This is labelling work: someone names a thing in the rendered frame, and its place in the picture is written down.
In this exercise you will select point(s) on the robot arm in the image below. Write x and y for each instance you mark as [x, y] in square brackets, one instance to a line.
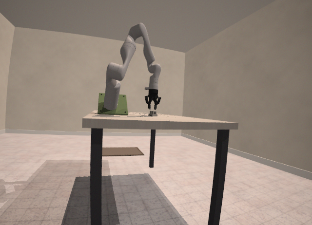
[116, 72]

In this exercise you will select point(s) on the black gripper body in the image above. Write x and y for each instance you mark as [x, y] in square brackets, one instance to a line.
[153, 92]

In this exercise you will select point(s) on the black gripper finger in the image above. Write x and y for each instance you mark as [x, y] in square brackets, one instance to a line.
[148, 101]
[156, 102]

